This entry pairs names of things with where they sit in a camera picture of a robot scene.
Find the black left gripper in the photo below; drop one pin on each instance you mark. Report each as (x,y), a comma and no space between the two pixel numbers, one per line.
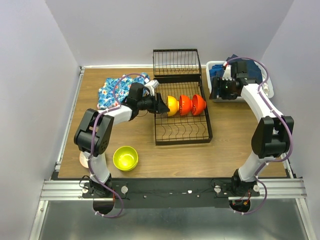
(158,106)

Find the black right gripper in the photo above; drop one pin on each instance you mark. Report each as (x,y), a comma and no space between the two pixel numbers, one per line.
(217,83)

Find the yellow-orange bowl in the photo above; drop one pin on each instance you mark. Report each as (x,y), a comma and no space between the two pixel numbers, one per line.
(173,105)

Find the orange-red bowl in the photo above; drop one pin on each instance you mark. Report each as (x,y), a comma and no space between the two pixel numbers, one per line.
(198,105)
(185,105)

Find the black wire dish rack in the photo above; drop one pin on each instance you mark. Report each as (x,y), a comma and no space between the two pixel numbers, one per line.
(179,74)

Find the lime green bowl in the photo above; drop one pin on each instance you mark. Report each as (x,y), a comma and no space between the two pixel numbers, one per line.
(125,154)
(125,166)

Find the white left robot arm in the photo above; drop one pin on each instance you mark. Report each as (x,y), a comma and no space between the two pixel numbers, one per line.
(94,131)

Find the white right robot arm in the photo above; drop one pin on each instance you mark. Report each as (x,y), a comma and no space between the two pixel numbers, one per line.
(272,140)

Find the dark blue folded cloths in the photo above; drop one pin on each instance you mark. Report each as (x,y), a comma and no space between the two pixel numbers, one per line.
(216,70)

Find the white rolled cloth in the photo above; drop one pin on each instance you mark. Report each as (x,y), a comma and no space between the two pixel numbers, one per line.
(267,88)

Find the blue floral cloth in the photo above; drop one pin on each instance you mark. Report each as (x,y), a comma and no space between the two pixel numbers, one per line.
(115,90)

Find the white and blue bowl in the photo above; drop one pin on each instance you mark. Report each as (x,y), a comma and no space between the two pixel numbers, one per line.
(83,159)

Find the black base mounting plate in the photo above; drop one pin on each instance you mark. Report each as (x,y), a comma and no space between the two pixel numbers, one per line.
(143,193)

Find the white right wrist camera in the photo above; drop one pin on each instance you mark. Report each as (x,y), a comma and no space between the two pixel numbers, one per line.
(227,76)

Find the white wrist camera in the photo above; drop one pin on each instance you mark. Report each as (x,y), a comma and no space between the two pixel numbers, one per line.
(227,76)
(151,86)

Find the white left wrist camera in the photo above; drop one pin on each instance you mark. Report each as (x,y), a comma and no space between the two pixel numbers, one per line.
(151,86)

